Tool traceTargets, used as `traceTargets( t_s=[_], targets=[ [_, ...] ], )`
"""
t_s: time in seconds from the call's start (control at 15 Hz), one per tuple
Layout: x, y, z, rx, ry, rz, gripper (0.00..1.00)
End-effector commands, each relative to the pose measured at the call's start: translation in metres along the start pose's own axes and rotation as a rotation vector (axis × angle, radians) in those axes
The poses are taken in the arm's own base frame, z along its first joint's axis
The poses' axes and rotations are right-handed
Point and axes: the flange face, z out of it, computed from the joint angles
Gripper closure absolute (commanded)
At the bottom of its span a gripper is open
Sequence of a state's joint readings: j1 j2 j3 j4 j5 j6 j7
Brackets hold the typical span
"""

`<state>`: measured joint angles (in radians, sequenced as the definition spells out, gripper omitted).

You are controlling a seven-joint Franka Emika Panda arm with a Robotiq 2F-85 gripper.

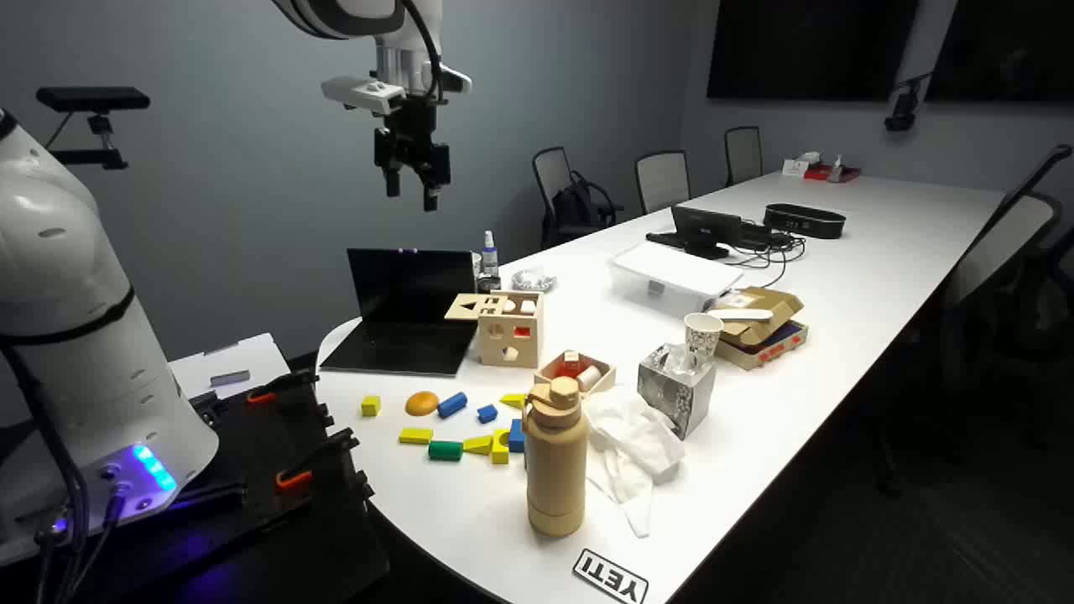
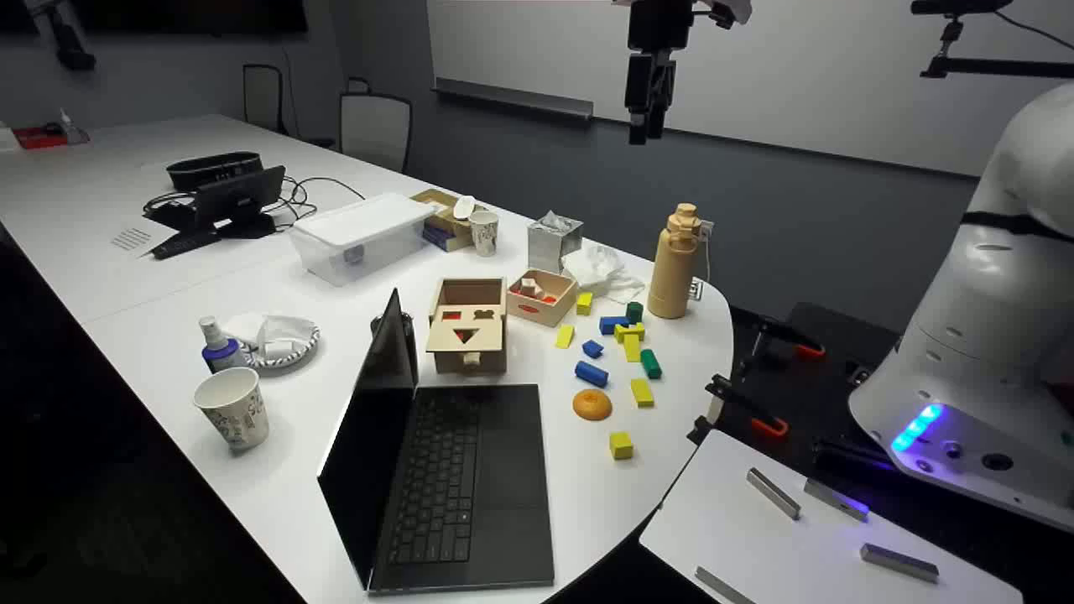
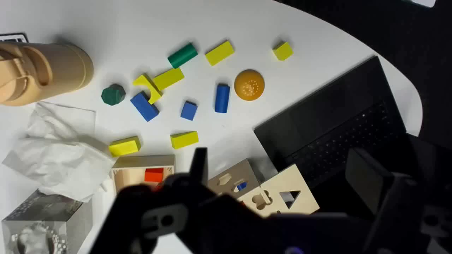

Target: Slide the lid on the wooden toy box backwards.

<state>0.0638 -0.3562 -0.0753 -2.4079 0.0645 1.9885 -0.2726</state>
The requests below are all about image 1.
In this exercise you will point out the white plastic container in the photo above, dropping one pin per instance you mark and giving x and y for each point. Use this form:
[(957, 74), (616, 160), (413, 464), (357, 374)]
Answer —
[(673, 270)]

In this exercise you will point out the small clear spray bottle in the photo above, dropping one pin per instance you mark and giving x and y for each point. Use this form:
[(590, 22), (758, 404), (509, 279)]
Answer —
[(487, 270)]

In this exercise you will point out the wooden toy box lid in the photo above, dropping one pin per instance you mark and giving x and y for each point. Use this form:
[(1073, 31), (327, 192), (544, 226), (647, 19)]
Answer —
[(459, 313)]

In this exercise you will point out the small wooden tray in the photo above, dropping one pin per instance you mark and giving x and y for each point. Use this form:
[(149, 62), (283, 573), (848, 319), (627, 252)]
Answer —
[(596, 379)]

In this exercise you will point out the black camera on stand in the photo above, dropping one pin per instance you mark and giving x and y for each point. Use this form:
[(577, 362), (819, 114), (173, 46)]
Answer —
[(91, 99)]

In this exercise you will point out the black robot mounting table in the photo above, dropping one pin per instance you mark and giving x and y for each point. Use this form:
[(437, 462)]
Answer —
[(281, 516)]

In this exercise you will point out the small white box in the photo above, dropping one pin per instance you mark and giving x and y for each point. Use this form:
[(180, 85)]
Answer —
[(797, 170)]

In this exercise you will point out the patterned paper cup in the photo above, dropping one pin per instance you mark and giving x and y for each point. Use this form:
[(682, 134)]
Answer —
[(703, 336)]

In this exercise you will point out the yellow cube block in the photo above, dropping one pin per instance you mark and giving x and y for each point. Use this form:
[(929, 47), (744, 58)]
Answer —
[(370, 404)]

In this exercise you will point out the black YETI sticker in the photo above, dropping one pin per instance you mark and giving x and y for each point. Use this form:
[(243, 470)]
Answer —
[(609, 574)]

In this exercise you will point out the black open laptop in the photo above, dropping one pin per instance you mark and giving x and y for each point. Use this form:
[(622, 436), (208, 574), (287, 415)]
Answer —
[(406, 289)]

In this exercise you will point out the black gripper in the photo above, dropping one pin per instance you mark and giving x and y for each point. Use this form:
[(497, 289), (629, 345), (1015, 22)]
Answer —
[(412, 138)]

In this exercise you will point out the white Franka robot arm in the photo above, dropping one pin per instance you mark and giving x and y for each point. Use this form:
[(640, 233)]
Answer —
[(67, 279)]

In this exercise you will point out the green block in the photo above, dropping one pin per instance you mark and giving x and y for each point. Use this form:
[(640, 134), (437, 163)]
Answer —
[(443, 451)]

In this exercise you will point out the orange oval block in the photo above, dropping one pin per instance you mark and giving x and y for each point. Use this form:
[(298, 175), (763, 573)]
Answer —
[(420, 404)]

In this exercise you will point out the open cardboard box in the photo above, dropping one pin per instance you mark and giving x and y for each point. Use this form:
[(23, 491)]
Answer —
[(759, 328)]

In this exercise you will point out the wooden shape sorter toy box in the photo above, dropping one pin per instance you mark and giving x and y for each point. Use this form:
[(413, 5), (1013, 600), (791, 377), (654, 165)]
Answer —
[(509, 345)]

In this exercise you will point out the grey office chair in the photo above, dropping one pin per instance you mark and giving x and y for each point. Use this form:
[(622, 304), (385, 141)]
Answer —
[(744, 153), (551, 170), (1009, 238), (662, 180)]

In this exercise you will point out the red flat item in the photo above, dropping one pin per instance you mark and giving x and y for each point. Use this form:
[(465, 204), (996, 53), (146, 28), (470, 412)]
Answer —
[(833, 175)]

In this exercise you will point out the white paper sheet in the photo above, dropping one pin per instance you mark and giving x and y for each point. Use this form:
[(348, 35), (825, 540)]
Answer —
[(241, 357)]

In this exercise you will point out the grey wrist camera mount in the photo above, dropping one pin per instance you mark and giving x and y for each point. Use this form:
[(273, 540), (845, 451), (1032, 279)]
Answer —
[(363, 92)]

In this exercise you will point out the tan insulated water bottle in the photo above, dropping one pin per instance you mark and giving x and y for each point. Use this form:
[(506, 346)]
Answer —
[(556, 470)]

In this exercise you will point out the small blue block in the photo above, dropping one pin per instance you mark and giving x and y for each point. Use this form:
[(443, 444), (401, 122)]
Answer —
[(487, 415)]

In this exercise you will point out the crumpled white cloth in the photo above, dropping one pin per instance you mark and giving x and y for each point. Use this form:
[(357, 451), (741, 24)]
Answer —
[(640, 442)]

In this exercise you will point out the long blue block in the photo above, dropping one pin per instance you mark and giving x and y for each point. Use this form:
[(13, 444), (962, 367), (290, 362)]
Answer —
[(452, 404)]

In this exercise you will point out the black backpack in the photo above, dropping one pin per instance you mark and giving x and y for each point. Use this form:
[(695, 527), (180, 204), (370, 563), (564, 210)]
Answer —
[(582, 207)]

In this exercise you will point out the black camera on tripod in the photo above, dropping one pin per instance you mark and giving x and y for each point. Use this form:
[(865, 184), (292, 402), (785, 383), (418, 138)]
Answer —
[(904, 110)]

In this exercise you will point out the marble pattern tissue box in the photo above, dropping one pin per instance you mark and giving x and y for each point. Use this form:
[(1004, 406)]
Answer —
[(673, 397)]

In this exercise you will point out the black oval speaker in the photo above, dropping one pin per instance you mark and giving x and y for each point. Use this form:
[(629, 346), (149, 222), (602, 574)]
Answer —
[(808, 222)]

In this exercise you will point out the black wall television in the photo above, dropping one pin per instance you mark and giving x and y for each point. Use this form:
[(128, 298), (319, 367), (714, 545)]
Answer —
[(1003, 53), (810, 46)]

